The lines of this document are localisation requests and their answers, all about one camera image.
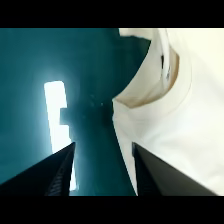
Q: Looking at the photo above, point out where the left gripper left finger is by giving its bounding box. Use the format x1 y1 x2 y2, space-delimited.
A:
0 141 76 197

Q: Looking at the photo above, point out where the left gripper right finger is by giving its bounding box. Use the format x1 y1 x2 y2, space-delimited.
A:
132 142 218 197

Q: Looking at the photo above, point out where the white T-shirt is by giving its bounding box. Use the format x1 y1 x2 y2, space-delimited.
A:
111 28 224 197

